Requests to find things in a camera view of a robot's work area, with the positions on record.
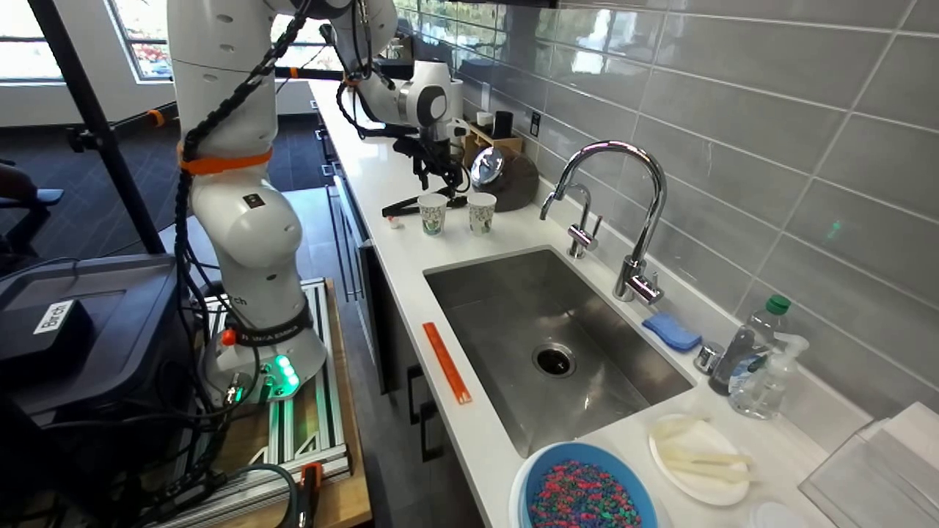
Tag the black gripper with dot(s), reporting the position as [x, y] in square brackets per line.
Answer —
[439, 151]

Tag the printed paper coffee cup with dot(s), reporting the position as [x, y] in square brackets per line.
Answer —
[481, 212]
[433, 214]

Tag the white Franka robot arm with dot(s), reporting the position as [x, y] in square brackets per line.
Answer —
[245, 224]

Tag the shiny glass pan lid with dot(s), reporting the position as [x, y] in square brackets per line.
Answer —
[486, 165]

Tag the wooden organiser box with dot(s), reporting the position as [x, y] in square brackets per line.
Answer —
[509, 146]

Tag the brown pan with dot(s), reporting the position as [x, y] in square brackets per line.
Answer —
[517, 186]

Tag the grey base cabinet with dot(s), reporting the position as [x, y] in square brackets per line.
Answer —
[385, 322]

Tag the small chrome faucet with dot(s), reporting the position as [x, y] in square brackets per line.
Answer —
[584, 237]

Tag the stainless steel sink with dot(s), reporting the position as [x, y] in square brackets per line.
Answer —
[509, 322]

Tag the black sink drain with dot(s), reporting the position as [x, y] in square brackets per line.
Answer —
[555, 362]

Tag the tall chrome faucet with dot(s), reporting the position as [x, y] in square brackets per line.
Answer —
[635, 278]

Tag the blue sponge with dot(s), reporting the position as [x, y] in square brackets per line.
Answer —
[672, 331]

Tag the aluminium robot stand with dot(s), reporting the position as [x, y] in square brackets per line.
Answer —
[304, 421]

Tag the blue bowl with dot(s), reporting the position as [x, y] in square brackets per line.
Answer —
[528, 491]

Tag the window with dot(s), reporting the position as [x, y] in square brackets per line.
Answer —
[137, 48]

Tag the cream stick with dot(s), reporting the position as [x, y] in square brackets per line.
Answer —
[678, 428]
[722, 472]
[710, 454]

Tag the multicoloured beads pile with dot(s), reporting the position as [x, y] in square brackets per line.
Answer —
[581, 498]

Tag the black tripod stand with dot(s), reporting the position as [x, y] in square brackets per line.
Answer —
[97, 127]

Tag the black equipment box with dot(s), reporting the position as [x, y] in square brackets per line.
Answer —
[118, 322]

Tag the clear bottle green cap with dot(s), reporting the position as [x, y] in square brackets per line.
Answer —
[778, 381]

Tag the white oval plate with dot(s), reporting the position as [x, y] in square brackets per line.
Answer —
[699, 491]

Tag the wall power outlet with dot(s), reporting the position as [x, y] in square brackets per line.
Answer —
[536, 124]

